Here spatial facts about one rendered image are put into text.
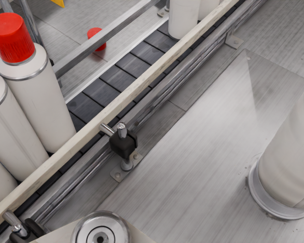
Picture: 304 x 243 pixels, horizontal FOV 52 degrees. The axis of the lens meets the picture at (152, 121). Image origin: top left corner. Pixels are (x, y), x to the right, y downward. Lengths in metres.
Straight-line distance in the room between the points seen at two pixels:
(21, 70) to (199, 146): 0.25
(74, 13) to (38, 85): 0.42
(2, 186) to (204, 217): 0.24
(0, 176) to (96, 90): 0.20
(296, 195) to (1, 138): 0.31
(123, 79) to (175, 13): 0.14
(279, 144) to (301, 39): 0.42
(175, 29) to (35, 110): 0.30
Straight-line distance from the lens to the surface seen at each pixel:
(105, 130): 0.43
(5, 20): 0.32
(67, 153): 0.42
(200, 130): 0.46
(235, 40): 0.67
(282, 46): 0.70
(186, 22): 0.55
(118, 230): 0.21
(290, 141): 0.32
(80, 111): 0.49
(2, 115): 0.33
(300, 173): 0.34
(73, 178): 0.44
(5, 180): 0.41
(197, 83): 0.58
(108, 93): 0.50
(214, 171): 0.43
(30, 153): 0.39
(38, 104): 0.36
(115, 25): 0.49
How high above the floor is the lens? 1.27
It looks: 56 degrees down
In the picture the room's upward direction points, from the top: 1 degrees clockwise
